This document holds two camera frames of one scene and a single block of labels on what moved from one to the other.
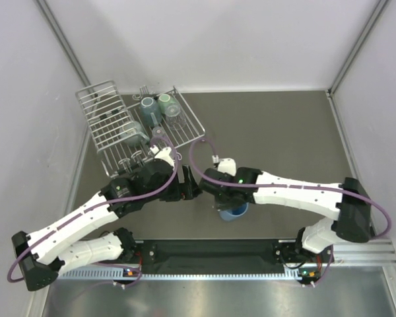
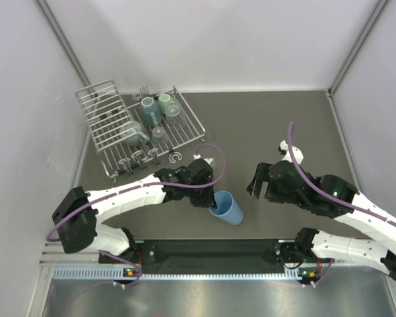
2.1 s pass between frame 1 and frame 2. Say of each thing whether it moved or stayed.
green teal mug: stayed
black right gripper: moved
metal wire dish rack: stayed
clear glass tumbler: stayed
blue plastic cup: moved
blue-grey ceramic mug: stayed
